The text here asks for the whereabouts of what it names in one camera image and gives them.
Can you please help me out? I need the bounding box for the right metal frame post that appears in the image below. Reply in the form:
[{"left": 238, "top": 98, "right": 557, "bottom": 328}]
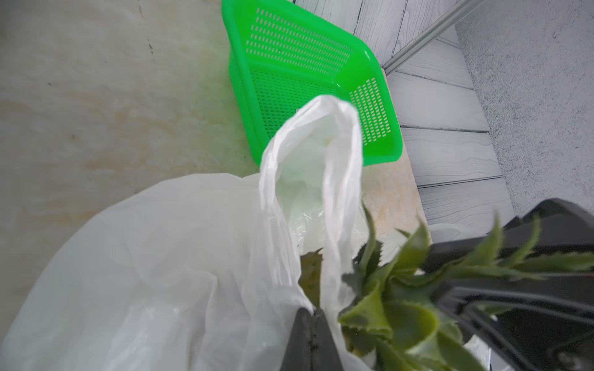
[{"left": 382, "top": 0, "right": 484, "bottom": 74}]

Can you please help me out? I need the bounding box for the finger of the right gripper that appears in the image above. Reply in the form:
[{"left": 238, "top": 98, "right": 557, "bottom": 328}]
[
  {"left": 436, "top": 273, "right": 593, "bottom": 370},
  {"left": 419, "top": 198, "right": 594, "bottom": 275}
]

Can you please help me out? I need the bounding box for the white plastic bag lemon print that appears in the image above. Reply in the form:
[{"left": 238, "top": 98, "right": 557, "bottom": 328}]
[{"left": 1, "top": 95, "right": 369, "bottom": 370}]

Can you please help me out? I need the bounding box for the green plastic basket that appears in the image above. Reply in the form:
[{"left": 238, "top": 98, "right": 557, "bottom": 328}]
[{"left": 221, "top": 1, "right": 404, "bottom": 165}]

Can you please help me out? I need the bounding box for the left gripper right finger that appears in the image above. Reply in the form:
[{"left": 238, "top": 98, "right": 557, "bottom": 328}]
[{"left": 313, "top": 309, "right": 343, "bottom": 371}]

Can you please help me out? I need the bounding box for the pineapple front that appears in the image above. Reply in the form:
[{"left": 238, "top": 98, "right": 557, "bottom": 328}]
[{"left": 298, "top": 203, "right": 594, "bottom": 371}]

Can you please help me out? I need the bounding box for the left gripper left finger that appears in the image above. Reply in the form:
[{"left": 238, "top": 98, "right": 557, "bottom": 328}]
[{"left": 280, "top": 308, "right": 315, "bottom": 371}]

